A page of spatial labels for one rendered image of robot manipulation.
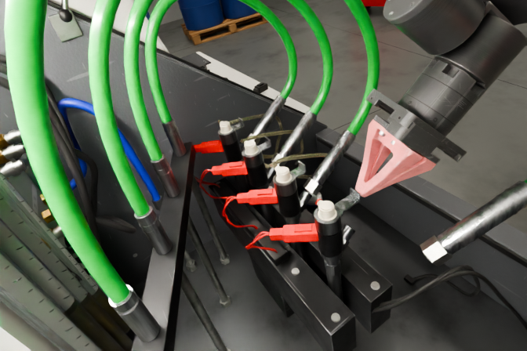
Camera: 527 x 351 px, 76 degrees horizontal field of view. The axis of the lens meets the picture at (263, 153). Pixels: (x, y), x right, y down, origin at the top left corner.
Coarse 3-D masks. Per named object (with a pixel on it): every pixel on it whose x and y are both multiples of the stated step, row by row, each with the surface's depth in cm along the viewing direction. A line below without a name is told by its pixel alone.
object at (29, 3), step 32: (32, 0) 13; (32, 32) 14; (32, 64) 15; (32, 96) 15; (32, 128) 16; (32, 160) 17; (64, 192) 19; (64, 224) 20; (96, 256) 22; (128, 288) 26
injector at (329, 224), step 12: (336, 216) 35; (324, 228) 35; (336, 228) 35; (348, 228) 39; (324, 240) 36; (336, 240) 36; (348, 240) 39; (324, 252) 38; (336, 252) 37; (336, 264) 40; (336, 276) 41; (336, 288) 42
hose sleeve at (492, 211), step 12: (504, 192) 27; (516, 192) 26; (492, 204) 27; (504, 204) 26; (516, 204) 26; (468, 216) 28; (480, 216) 27; (492, 216) 26; (504, 216) 26; (456, 228) 28; (468, 228) 27; (480, 228) 27; (492, 228) 27; (444, 240) 28; (456, 240) 27; (468, 240) 27
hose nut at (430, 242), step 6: (432, 240) 29; (420, 246) 29; (426, 246) 29; (432, 246) 28; (438, 246) 28; (426, 252) 29; (432, 252) 28; (438, 252) 28; (444, 252) 28; (432, 258) 28; (438, 258) 28; (444, 258) 28; (450, 258) 28; (438, 264) 28
